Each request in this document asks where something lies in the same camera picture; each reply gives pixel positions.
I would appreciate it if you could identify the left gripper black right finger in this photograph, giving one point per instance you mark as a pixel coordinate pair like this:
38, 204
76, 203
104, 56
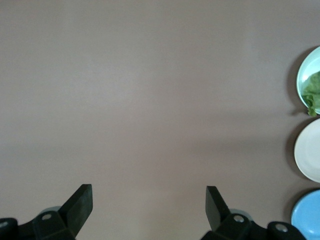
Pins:
217, 212

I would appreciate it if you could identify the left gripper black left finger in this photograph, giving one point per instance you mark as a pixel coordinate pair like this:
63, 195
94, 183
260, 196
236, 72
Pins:
75, 210

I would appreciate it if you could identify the green lettuce leaf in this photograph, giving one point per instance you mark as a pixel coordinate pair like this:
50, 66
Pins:
312, 92

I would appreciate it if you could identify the blue round plate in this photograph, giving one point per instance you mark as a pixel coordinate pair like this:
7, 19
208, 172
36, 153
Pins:
307, 215

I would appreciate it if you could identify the beige round plate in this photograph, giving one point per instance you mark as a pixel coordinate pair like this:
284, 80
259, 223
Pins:
308, 150

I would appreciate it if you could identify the brown table cover sheet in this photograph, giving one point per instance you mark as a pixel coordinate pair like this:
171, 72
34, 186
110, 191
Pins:
150, 87

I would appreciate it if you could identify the pale green round plate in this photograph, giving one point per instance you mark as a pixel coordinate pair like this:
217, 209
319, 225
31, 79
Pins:
306, 67

